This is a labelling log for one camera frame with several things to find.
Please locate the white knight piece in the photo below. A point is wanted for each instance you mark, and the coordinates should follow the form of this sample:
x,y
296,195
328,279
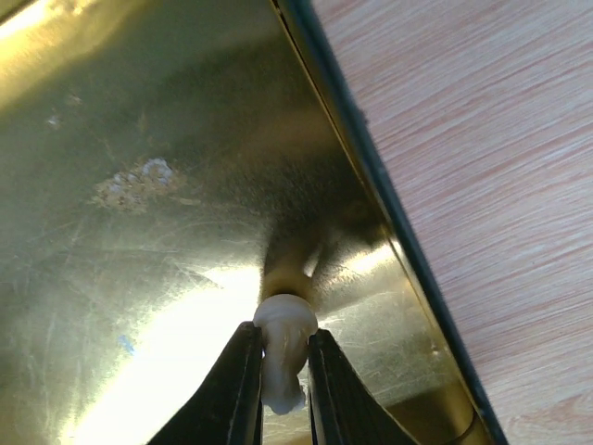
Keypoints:
x,y
286,322

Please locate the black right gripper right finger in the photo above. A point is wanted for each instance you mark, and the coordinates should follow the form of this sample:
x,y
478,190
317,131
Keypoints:
x,y
341,409

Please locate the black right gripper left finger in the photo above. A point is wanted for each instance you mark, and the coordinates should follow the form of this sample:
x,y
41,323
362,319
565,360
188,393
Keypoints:
x,y
226,409

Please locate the gold metal tray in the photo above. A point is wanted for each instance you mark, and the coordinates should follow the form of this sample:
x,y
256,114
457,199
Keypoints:
x,y
166,166

